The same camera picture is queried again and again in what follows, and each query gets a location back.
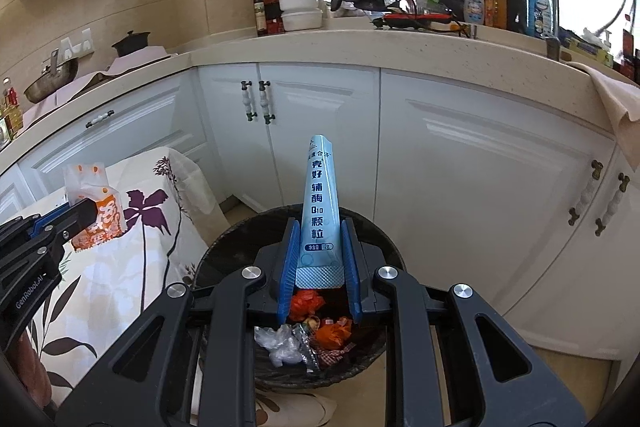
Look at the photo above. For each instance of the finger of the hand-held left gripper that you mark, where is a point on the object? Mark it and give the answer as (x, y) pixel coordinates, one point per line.
(82, 214)
(52, 216)

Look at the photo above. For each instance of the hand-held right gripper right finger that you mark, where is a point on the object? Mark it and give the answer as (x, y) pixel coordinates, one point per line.
(351, 277)

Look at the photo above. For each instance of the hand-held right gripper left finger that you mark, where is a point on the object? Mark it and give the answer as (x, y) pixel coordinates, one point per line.
(292, 277)

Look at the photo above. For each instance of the clear packet with orange print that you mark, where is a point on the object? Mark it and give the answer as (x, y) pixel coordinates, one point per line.
(105, 207)

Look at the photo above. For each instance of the red plastic bag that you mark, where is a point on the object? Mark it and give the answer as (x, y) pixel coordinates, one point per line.
(307, 302)

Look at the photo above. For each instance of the orange paper ball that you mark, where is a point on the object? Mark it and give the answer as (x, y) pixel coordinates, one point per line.
(332, 334)

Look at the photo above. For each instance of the black trash bin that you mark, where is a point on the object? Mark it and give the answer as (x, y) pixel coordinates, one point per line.
(235, 247)

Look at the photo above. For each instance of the light blue sachet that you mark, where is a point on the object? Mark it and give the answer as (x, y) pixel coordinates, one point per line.
(320, 217)

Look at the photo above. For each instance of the clear plastic bag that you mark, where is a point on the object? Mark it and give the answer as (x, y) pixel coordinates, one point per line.
(280, 347)

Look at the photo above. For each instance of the red checked ribbon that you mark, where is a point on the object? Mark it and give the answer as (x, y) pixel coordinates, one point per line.
(330, 357)

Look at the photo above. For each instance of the person's left hand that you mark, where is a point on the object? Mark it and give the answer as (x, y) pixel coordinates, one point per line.
(32, 367)

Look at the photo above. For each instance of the white cabinet door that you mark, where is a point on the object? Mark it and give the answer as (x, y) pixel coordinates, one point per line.
(475, 207)
(325, 107)
(225, 142)
(125, 132)
(627, 267)

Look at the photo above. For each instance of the group of condiment bottles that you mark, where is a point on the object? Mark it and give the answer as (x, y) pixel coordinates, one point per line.
(10, 112)

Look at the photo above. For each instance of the steel frying pan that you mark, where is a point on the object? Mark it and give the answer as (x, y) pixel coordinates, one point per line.
(50, 84)

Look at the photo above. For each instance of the pale cloth over stove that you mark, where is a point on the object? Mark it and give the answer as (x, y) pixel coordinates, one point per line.
(100, 79)

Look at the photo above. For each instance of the black lidded pot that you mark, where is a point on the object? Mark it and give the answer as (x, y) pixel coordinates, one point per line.
(131, 44)

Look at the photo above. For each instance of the beige kitchen countertop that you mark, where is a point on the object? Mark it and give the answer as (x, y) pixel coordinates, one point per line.
(400, 52)

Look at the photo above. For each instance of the dark glass bottle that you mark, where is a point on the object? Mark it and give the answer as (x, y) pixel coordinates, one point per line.
(259, 14)

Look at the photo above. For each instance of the red and black tool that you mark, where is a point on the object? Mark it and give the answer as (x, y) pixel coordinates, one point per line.
(415, 19)

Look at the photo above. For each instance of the beige hanging cloth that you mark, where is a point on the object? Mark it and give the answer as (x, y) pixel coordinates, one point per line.
(615, 97)

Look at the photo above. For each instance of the blue bottle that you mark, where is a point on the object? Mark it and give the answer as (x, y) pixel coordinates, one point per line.
(540, 13)

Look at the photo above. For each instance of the white wall socket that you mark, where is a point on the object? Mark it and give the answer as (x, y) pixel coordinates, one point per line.
(77, 43)

